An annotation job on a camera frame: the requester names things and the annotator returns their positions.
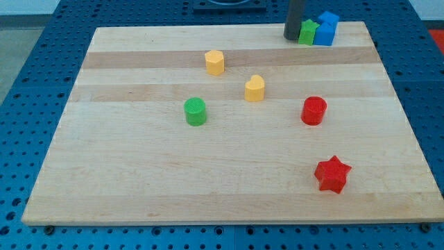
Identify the green star block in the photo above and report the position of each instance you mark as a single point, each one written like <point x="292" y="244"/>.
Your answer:
<point x="307" y="32"/>

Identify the blue triangle block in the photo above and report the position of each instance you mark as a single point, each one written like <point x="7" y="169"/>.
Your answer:
<point x="325" y="34"/>

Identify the yellow hexagon block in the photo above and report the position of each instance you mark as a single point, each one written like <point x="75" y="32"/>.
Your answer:
<point x="214" y="61"/>

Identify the red cylinder block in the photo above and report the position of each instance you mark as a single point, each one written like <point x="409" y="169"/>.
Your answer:
<point x="313" y="110"/>

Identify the wooden board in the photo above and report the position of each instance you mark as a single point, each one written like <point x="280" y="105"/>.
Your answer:
<point x="123" y="153"/>

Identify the yellow heart block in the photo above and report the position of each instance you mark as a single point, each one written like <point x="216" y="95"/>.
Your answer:
<point x="254" y="89"/>

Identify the blue cube block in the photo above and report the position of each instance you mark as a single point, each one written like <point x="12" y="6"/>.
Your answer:
<point x="328" y="18"/>

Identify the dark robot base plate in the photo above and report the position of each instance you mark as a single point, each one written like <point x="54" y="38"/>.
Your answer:
<point x="199" y="6"/>

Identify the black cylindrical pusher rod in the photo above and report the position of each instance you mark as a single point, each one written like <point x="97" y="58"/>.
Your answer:
<point x="294" y="18"/>

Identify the red star block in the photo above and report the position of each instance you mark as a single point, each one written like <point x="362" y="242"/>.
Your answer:
<point x="332" y="175"/>

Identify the green cylinder block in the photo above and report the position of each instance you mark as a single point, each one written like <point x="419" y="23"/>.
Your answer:
<point x="195" y="111"/>

